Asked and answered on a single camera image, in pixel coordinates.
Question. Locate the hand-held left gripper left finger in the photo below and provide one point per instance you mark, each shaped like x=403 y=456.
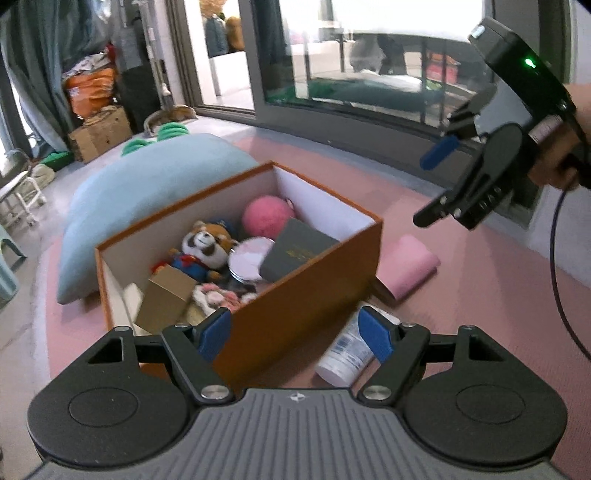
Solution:
x=214 y=332

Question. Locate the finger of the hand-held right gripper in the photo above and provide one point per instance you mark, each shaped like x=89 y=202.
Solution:
x=489 y=180
x=441 y=150

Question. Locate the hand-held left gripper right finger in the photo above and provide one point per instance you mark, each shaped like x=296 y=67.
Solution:
x=376 y=332

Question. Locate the white crochet doll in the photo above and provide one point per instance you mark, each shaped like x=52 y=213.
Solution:
x=221 y=297

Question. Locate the white cream tube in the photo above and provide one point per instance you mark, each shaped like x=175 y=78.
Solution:
x=346 y=355

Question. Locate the small brown cardboard box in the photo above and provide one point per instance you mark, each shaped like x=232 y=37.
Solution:
x=166 y=295

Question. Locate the round compact mirror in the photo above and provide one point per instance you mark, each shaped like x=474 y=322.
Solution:
x=247 y=258

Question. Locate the orange cardboard box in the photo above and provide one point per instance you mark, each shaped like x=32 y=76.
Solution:
x=295 y=314

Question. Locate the plush dog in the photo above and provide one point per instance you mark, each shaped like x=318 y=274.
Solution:
x=205 y=247

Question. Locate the small black box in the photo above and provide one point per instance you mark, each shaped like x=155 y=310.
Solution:
x=295 y=249

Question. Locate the pink plush peach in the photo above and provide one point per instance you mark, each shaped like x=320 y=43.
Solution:
x=268 y=217

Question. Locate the person's right forearm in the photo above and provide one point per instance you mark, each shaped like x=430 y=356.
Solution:
x=582 y=99

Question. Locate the person's right hand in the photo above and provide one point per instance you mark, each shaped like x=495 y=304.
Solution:
x=551 y=161

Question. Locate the pink pouch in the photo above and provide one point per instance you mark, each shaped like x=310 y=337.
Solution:
x=406 y=267

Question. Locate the outdoor lounge chair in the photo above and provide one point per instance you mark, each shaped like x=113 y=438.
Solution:
x=383 y=94

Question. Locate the pink ribbed mat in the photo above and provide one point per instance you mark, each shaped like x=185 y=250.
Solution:
x=461 y=300

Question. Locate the blue-grey cushion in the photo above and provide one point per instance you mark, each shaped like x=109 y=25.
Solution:
x=152 y=184

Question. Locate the teal plastic stool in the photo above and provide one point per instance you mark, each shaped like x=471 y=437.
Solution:
x=7 y=272

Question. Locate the brown cardboard carton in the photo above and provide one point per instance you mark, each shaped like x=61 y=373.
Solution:
x=99 y=134

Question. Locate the broom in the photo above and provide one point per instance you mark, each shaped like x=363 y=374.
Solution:
x=164 y=92

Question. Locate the orange plastic bag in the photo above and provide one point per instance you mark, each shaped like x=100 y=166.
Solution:
x=90 y=92

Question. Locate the grey curtain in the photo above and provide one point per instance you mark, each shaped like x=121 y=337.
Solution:
x=32 y=69

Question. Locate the white frame stool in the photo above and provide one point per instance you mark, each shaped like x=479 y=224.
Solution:
x=18 y=194

